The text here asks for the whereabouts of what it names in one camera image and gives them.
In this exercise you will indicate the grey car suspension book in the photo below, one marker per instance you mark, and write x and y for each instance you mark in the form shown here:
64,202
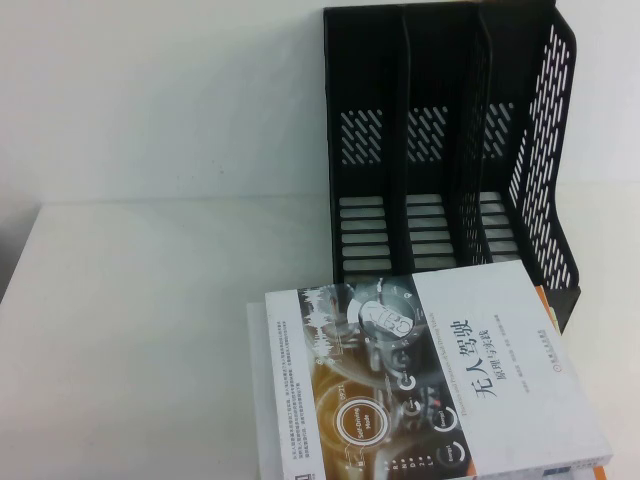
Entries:
257,375

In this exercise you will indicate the black plastic book stand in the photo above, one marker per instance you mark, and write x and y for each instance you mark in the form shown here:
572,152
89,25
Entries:
365,75

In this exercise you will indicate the white self-driving car book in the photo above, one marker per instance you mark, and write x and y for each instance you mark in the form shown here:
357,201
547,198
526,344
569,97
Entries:
500,350

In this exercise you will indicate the orange-edged grey book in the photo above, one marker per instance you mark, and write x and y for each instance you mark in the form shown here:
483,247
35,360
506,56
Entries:
542,295

